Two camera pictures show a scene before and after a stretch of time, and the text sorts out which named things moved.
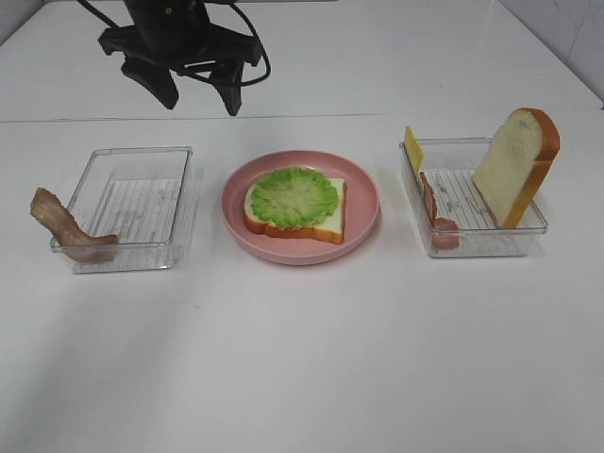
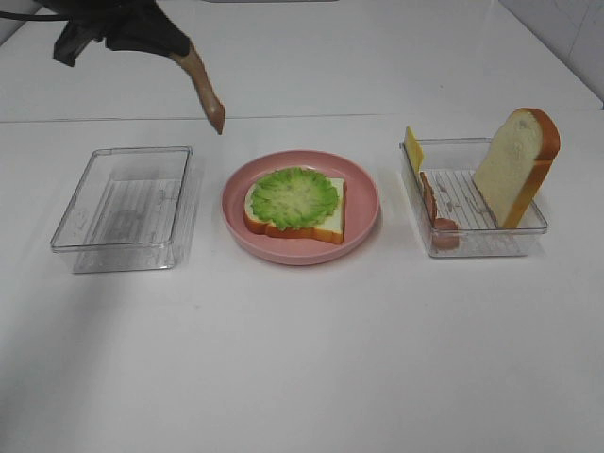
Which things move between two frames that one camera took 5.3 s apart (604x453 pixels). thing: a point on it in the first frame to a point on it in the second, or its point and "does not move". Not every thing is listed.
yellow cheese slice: x=413 y=149 does not move
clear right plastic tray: x=450 y=165 does not move
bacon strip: x=47 y=209 to x=210 y=103
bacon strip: x=445 y=232 does not move
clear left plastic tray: x=138 y=194 does not move
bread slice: x=329 y=230 does not move
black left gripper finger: x=227 y=76 to x=150 y=29
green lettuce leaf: x=293 y=197 does not move
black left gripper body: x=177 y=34 to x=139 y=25
